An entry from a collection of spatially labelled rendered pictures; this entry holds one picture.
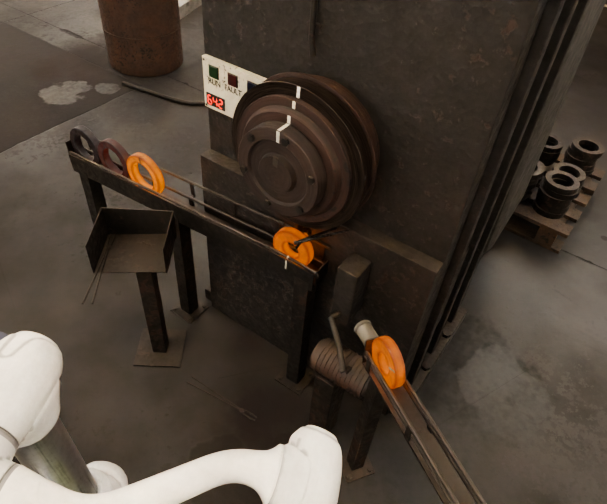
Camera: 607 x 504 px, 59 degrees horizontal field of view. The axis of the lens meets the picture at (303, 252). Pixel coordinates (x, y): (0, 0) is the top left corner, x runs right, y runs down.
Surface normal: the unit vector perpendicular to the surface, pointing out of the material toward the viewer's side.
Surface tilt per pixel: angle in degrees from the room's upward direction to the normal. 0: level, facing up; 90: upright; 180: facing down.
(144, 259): 5
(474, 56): 90
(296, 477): 19
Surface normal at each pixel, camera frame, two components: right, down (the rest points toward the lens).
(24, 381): 0.69, -0.45
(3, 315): 0.07, -0.71
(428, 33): -0.57, 0.55
